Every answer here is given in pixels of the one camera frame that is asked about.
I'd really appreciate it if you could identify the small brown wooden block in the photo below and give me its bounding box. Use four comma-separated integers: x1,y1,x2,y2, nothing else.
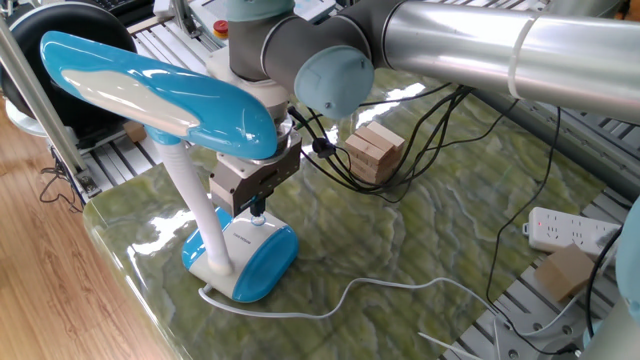
123,120,148,144

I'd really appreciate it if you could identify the blue white desk lamp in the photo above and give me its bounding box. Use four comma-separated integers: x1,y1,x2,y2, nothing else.
39,30,300,304

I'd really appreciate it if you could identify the wooden jenga block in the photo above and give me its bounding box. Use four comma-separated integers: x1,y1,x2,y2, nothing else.
344,133,389,167
355,126,399,159
367,120,407,151

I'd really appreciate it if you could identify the grey gripper white plate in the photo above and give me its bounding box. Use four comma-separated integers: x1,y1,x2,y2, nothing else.
208,130,304,226

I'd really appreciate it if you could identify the white teach pendant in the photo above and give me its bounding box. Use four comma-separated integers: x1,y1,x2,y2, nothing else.
192,0,341,51

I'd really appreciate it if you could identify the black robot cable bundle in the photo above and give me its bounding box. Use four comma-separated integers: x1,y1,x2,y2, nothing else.
287,82,521,204

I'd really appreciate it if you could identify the long white cable tie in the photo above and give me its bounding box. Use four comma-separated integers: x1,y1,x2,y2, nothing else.
417,331,485,360

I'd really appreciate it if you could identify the long thin black cable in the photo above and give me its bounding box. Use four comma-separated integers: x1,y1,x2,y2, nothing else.
485,106,624,356

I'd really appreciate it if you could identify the large tan wooden block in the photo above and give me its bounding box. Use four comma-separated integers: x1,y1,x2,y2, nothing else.
533,243,597,303

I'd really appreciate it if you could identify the thin black floor cable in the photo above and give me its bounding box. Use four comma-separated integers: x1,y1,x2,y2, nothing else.
38,147,85,215

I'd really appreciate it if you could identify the black keyboard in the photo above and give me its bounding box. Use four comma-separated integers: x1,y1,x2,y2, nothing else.
87,0,156,16

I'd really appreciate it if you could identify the white lamp power cable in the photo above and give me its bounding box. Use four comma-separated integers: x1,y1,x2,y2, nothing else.
198,239,621,337

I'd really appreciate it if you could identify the aluminium profile stand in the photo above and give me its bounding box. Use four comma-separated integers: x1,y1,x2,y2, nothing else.
152,0,204,40

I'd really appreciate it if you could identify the white power strip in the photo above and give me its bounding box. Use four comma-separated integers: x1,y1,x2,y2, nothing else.
522,206,624,261

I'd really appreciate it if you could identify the aluminium frame post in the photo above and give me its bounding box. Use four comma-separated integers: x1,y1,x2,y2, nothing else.
0,14,104,201

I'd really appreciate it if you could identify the black round chair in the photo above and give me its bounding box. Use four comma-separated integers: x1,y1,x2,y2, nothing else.
0,1,139,151

